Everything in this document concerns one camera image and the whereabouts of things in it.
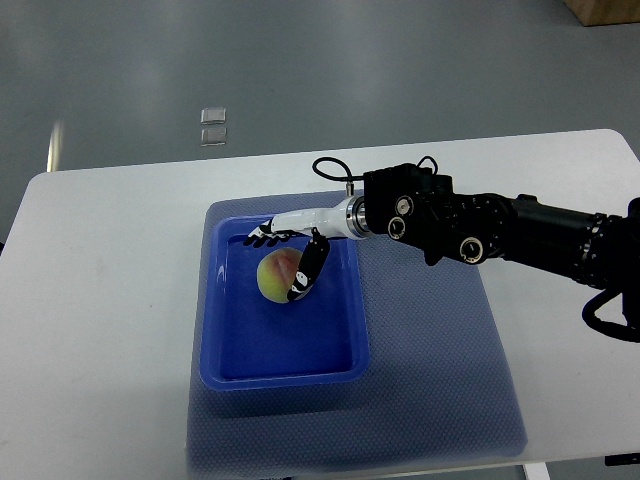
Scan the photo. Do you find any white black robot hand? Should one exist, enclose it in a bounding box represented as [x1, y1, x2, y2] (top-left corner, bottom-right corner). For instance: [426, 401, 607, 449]
[243, 195, 368, 293]

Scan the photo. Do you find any upper metal floor plate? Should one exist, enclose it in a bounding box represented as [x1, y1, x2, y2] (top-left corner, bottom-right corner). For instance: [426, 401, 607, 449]
[200, 107, 226, 125]

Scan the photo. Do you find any black cable loop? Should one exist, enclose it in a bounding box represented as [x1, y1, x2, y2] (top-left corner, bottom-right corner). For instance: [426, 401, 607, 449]
[311, 156, 366, 198]

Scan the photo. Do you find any wooden box corner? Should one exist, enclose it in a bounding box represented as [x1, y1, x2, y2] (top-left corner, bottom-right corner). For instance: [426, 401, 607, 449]
[563, 0, 639, 27]

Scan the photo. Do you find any blue plastic tray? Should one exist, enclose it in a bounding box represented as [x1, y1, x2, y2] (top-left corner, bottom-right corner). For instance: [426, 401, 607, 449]
[199, 216, 370, 392]

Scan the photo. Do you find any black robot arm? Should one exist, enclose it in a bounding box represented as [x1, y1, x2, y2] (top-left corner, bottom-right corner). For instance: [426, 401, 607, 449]
[362, 163, 639, 342]

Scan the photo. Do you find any blue grey textured mat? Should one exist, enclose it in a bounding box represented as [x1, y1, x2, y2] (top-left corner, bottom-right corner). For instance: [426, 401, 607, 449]
[186, 192, 527, 479]

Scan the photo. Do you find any green pink peach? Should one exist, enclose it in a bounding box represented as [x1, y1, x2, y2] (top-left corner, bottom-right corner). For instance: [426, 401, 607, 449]
[256, 247, 312, 304]

